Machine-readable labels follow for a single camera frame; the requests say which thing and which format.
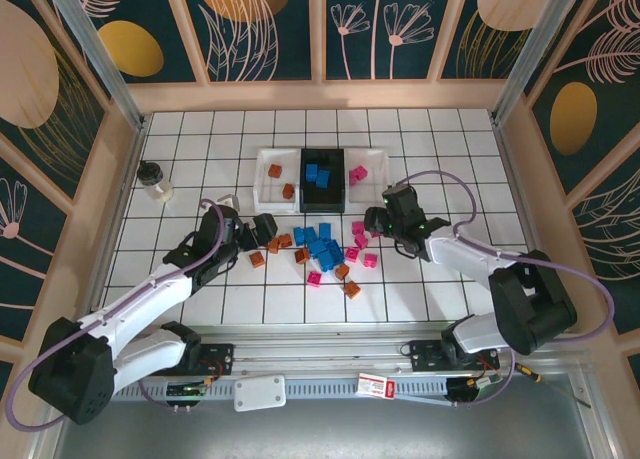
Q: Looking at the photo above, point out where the white opaque plastic bin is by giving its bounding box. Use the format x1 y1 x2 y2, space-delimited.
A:
253 147 304 214

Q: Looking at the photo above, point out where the translucent white plastic bin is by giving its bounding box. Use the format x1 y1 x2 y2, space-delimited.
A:
343 147 391 205

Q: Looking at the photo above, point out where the black plastic bin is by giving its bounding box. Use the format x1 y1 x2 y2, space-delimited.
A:
298 147 349 214

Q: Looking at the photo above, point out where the small clear jar black lid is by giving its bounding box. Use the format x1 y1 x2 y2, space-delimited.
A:
137 161 175 204

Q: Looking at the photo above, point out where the black circuit board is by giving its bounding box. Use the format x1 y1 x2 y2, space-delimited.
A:
446 377 501 405
166 381 209 399

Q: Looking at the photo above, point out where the white rectangular plastic plate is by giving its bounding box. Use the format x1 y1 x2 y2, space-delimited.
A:
233 374 287 413

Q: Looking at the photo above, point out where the red and white tag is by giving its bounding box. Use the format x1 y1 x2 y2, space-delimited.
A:
357 372 396 399

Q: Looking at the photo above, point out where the black yellow screwdriver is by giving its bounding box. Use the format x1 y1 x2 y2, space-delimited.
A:
514 363 594 409

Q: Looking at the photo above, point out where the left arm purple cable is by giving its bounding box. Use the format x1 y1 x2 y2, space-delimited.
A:
7 201 226 433

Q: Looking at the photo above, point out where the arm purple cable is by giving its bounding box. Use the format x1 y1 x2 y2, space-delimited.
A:
7 201 226 433
384 170 616 408

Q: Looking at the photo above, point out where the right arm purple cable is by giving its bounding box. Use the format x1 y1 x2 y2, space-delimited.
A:
384 170 616 408

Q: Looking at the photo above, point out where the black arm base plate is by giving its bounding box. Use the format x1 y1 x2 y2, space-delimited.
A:
143 343 235 378
409 338 500 373

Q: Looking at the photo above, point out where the aluminium mounting rail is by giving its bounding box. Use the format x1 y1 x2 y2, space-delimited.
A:
49 321 596 380

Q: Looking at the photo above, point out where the grey slotted cable duct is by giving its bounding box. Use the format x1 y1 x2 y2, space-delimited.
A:
112 378 451 400

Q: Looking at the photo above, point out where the aluminium frame post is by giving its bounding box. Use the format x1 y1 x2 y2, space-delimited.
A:
42 0 147 130
491 0 576 125

